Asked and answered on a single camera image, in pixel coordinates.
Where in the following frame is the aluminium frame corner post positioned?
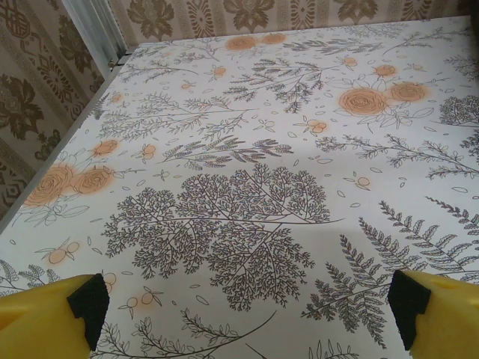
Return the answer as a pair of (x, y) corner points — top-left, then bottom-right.
(61, 0), (130, 70)

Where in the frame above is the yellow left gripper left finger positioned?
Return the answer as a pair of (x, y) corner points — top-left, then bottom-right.
(0, 272), (111, 359)

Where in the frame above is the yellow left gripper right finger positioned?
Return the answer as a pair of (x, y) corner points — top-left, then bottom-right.
(387, 269), (479, 359)

